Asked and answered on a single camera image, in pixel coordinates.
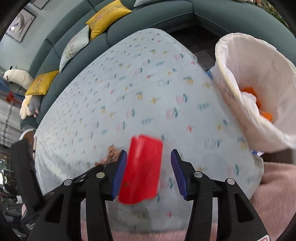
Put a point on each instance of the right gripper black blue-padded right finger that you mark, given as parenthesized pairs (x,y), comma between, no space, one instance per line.
(237,218)

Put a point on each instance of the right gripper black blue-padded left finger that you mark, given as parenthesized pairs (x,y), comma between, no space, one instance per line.
(109,179)

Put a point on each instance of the red carton box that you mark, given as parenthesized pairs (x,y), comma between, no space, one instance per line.
(141,178)

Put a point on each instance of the orange plastic bag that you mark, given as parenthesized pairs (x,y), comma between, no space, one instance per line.
(251,91)

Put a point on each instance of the white lined trash bin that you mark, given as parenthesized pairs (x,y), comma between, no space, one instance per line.
(245,61)

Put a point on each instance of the white round side table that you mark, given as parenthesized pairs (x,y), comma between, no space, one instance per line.
(29,134)

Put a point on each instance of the brown peanut shell scraps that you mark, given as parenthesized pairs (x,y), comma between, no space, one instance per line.
(112,156)

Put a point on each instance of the grey mouse plush toy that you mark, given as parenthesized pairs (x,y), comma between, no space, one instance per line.
(34,104)

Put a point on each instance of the blue curtain with red tie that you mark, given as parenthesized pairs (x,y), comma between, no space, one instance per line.
(13,98)

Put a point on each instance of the left yellow cushion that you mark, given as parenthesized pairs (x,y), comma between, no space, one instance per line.
(41,84)

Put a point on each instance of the yellow cushion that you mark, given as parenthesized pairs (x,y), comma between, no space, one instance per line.
(41,84)
(99,22)

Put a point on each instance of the white long plush toy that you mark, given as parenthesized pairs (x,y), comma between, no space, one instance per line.
(18,76)

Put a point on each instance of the light blue floral tablecloth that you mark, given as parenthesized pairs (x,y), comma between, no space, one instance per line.
(149,84)

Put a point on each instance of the left pale blue cushion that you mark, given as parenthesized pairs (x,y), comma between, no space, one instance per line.
(74,46)

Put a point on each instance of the pale blue cushion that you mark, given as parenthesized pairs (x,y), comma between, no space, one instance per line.
(141,2)
(74,46)

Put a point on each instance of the teal sectional sofa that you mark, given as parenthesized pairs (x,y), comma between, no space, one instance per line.
(219,17)

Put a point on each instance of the middle yellow cushion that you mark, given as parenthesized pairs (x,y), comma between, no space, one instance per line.
(99,22)

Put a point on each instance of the potted flowers plant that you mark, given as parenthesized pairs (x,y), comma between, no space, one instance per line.
(269,8)

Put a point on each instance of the right pale blue cushion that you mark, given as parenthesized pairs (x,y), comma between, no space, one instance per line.
(141,2)

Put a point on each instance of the framed wall picture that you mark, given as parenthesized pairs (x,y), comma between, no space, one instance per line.
(20,25)
(39,3)

